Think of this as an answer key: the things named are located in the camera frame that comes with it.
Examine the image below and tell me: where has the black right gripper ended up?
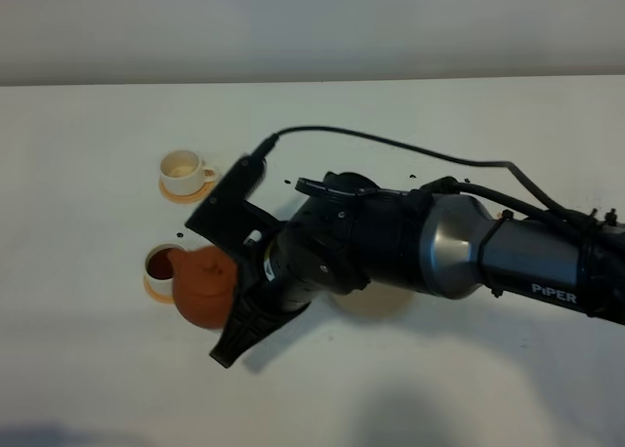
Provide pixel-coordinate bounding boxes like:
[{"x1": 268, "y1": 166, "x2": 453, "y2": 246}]
[{"x1": 210, "y1": 172, "x2": 378, "y2": 368}]

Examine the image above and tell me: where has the brown clay teapot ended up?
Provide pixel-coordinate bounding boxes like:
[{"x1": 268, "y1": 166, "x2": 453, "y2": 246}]
[{"x1": 167, "y1": 246, "x2": 237, "y2": 330}]

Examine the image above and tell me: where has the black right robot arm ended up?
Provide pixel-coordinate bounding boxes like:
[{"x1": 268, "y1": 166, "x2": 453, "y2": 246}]
[{"x1": 211, "y1": 173, "x2": 624, "y2": 367}]

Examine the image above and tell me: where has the beige round teapot coaster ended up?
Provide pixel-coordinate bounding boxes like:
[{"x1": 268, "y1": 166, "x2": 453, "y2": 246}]
[{"x1": 331, "y1": 283, "x2": 415, "y2": 320}]

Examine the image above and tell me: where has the near orange coaster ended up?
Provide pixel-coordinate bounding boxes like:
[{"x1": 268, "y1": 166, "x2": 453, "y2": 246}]
[{"x1": 143, "y1": 277, "x2": 174, "y2": 305}]

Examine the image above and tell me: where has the orange coaster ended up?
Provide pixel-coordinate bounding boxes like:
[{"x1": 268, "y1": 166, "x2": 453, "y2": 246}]
[
  {"x1": 158, "y1": 181, "x2": 216, "y2": 204},
  {"x1": 143, "y1": 277, "x2": 174, "y2": 305}
]

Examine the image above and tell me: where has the near white teacup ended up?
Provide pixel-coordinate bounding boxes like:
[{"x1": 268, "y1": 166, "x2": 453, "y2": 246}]
[{"x1": 144, "y1": 243, "x2": 187, "y2": 297}]

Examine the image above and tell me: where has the white teacup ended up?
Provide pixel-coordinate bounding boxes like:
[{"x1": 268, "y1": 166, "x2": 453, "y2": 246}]
[
  {"x1": 144, "y1": 243, "x2": 187, "y2": 297},
  {"x1": 159, "y1": 149, "x2": 219, "y2": 196}
]

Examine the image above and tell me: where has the far orange coaster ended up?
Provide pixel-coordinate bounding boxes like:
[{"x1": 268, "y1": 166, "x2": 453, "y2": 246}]
[{"x1": 158, "y1": 181, "x2": 216, "y2": 204}]

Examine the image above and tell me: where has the far white teacup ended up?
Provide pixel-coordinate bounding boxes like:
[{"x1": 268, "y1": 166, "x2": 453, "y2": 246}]
[{"x1": 159, "y1": 149, "x2": 219, "y2": 196}]

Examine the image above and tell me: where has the black right camera cable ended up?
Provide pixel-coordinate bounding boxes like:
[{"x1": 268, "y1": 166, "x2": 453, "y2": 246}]
[{"x1": 248, "y1": 125, "x2": 625, "y2": 238}]

